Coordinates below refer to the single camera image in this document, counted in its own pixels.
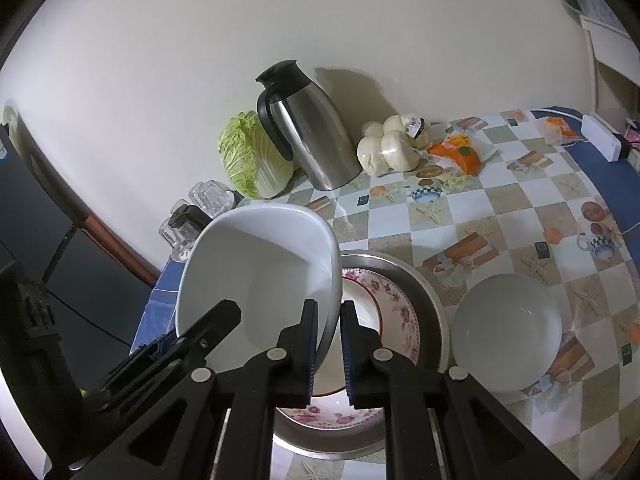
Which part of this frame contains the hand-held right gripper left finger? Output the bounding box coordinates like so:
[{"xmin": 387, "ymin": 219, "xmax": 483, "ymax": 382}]
[{"xmin": 67, "ymin": 299, "xmax": 321, "ymax": 480}]

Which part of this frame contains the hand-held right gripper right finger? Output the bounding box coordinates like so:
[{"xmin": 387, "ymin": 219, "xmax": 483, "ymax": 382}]
[{"xmin": 340, "ymin": 300, "xmax": 576, "ymax": 480}]

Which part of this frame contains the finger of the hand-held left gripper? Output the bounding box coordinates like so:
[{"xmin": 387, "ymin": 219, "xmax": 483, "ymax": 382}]
[
  {"xmin": 107, "ymin": 332, "xmax": 186, "ymax": 397},
  {"xmin": 177, "ymin": 299, "xmax": 242, "ymax": 362}
]

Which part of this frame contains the large white bowl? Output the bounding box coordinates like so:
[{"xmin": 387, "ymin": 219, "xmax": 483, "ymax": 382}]
[{"xmin": 175, "ymin": 203, "xmax": 342, "ymax": 376}]

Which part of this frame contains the pink floral ceramic plate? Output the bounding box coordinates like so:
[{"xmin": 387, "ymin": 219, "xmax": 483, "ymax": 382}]
[{"xmin": 277, "ymin": 267, "xmax": 422, "ymax": 431}]

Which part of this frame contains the stainless steel plate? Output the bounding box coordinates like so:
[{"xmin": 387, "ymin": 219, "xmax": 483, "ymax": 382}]
[{"xmin": 272, "ymin": 251, "xmax": 451, "ymax": 461}]

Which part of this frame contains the small white floral bowl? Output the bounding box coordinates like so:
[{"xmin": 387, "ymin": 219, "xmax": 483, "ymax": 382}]
[{"xmin": 451, "ymin": 273, "xmax": 564, "ymax": 394}]

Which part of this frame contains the clear glass cup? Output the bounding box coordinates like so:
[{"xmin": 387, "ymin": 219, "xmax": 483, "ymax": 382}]
[
  {"xmin": 159, "ymin": 220, "xmax": 193, "ymax": 261},
  {"xmin": 189, "ymin": 180, "xmax": 246, "ymax": 213}
]

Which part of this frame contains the napa cabbage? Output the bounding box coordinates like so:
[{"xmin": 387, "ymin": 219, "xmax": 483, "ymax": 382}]
[{"xmin": 218, "ymin": 111, "xmax": 296, "ymax": 200}]

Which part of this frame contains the dark furniture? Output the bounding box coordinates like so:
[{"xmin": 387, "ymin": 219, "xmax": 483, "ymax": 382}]
[{"xmin": 0, "ymin": 125, "xmax": 151, "ymax": 361}]

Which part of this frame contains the stainless steel thermos jug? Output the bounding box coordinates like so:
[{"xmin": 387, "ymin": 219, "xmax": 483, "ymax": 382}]
[{"xmin": 255, "ymin": 60, "xmax": 362, "ymax": 192}]

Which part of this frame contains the bag of white steamed buns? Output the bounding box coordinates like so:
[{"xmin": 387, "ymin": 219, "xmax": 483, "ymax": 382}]
[{"xmin": 356, "ymin": 114, "xmax": 433, "ymax": 177}]

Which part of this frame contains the chequered printed tablecloth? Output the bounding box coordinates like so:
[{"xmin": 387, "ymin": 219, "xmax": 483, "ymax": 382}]
[{"xmin": 131, "ymin": 107, "xmax": 640, "ymax": 480}]

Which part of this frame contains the orange snack packet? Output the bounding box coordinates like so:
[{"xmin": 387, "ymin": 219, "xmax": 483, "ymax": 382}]
[{"xmin": 427, "ymin": 132, "xmax": 496, "ymax": 176}]

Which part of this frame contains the orange food in clear bag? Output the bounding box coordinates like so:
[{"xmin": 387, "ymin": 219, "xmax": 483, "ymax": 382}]
[{"xmin": 537, "ymin": 116, "xmax": 583, "ymax": 146}]

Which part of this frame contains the white power strip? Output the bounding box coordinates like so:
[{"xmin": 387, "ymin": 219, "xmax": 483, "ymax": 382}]
[{"xmin": 582, "ymin": 112, "xmax": 623, "ymax": 162}]

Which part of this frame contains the white paper sheet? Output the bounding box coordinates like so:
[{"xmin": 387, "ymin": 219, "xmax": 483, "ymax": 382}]
[{"xmin": 580, "ymin": 0, "xmax": 633, "ymax": 38}]

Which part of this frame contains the brown wooden rail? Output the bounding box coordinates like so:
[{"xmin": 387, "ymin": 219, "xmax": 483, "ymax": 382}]
[{"xmin": 75, "ymin": 195, "xmax": 161, "ymax": 288}]

